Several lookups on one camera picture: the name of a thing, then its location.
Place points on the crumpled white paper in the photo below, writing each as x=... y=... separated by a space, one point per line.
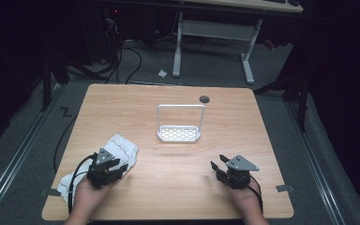
x=162 y=73

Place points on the white-framed desk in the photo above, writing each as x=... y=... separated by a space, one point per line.
x=215 y=31

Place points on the grey metal table bracket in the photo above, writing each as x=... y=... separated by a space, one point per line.
x=284 y=188
x=50 y=192

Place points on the metal floor rail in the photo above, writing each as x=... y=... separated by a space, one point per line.
x=15 y=162
x=315 y=162

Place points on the black round table grommet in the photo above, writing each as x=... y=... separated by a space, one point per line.
x=204 y=99

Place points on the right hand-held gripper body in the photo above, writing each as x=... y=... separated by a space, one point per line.
x=236 y=176

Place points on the person's left hand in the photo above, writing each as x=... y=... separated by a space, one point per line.
x=87 y=197

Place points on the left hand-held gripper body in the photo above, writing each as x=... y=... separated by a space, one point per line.
x=101 y=173

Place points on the small red object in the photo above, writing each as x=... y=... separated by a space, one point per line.
x=269 y=44

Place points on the black metal stand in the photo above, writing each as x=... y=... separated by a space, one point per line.
x=46 y=84
x=293 y=87

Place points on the person's right hand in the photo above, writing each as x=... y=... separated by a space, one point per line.
x=248 y=198

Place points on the white towel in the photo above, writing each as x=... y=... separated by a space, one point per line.
x=122 y=150

